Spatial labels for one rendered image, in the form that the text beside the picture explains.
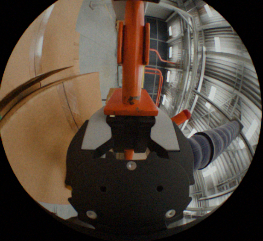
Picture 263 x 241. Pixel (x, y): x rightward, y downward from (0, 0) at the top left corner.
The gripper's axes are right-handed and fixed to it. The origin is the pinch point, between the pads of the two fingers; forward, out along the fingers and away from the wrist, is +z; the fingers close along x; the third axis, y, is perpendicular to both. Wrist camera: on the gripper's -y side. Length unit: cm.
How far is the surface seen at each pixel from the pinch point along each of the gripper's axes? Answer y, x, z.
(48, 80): -7, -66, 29
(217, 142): 18, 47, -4
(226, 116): 28, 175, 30
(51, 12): -33.0, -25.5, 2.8
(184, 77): 8, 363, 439
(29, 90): -7, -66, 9
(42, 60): -13.5, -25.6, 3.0
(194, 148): 17.2, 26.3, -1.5
